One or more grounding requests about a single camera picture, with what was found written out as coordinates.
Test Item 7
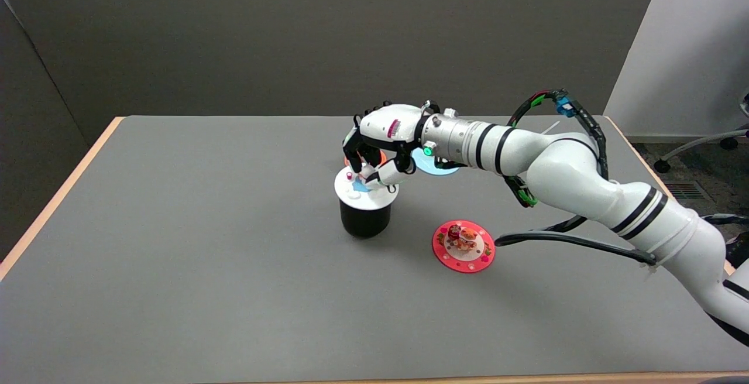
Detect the red cup lid with figurines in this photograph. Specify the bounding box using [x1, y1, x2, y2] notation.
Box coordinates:
[432, 220, 496, 274]

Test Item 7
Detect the floor vent grille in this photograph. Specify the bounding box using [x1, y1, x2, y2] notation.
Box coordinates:
[663, 182, 707, 201]

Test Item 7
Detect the office chair with wheeled base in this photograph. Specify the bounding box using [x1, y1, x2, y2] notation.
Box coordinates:
[653, 91, 749, 174]

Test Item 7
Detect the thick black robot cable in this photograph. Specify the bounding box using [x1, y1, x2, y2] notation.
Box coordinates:
[494, 214, 659, 266]

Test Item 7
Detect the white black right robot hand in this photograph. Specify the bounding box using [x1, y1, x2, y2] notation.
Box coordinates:
[342, 101, 432, 191]

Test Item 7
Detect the white cup lid with figurine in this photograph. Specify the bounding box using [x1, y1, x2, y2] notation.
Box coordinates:
[334, 164, 400, 210]

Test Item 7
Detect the light blue rainbow cup lid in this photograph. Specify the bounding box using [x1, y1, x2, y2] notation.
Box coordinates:
[411, 146, 462, 176]

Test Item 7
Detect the black cable bundle with connectors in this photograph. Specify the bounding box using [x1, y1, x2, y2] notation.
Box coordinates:
[504, 88, 610, 209]

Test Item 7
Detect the orange cat cup lid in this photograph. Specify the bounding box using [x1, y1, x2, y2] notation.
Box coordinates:
[343, 149, 387, 169]

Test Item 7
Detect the dark teal cup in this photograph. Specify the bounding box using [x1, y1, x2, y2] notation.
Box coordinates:
[339, 192, 392, 239]

